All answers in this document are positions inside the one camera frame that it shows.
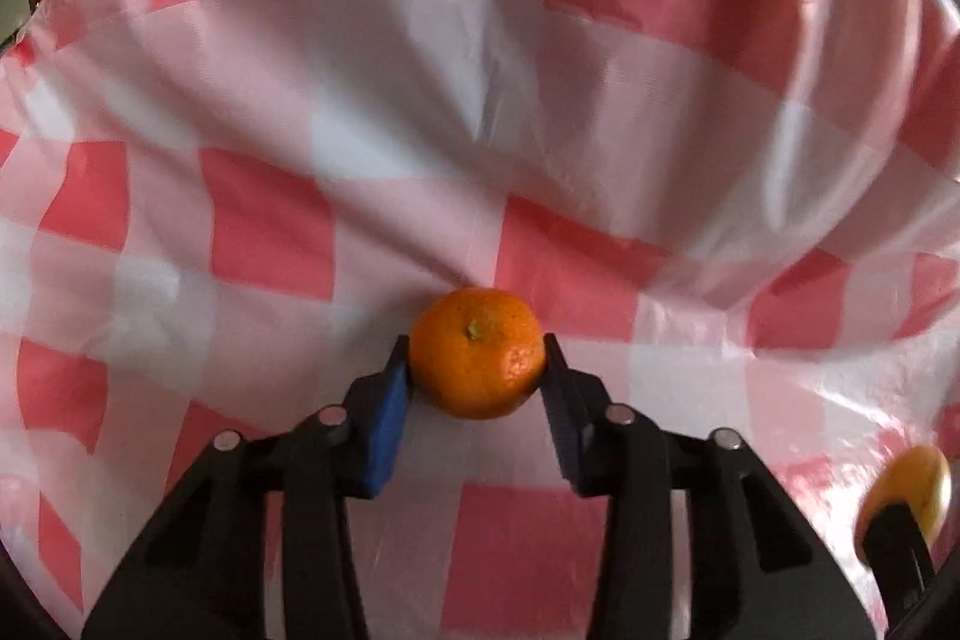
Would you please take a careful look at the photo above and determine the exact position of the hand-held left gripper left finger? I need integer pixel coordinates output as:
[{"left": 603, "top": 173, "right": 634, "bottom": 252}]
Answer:
[{"left": 81, "top": 334, "right": 412, "bottom": 640}]

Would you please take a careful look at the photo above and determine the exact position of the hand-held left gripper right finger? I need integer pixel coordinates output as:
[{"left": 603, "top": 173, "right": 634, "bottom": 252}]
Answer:
[{"left": 540, "top": 332, "right": 878, "bottom": 640}]

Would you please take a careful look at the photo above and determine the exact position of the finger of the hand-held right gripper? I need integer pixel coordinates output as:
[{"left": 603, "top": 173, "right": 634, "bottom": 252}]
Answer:
[{"left": 861, "top": 503, "right": 938, "bottom": 640}]

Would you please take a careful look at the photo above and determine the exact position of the yellow striped pepino melon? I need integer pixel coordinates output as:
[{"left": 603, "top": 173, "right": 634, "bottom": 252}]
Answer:
[{"left": 855, "top": 443, "right": 953, "bottom": 562}]

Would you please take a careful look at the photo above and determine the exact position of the orange mandarin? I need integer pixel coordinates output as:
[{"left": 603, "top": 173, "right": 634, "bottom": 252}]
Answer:
[{"left": 409, "top": 286, "right": 547, "bottom": 421}]

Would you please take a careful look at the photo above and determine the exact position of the red white checked tablecloth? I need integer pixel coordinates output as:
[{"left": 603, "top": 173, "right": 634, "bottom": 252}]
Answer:
[{"left": 0, "top": 0, "right": 960, "bottom": 640}]

